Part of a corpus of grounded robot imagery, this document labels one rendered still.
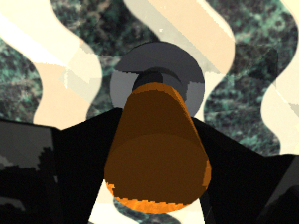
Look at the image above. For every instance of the orange knob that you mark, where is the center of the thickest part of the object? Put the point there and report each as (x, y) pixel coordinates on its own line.
(156, 163)

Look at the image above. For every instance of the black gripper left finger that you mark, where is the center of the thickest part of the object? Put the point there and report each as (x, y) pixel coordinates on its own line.
(69, 161)

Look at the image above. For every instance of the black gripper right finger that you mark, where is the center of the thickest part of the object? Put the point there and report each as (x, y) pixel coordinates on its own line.
(245, 187)

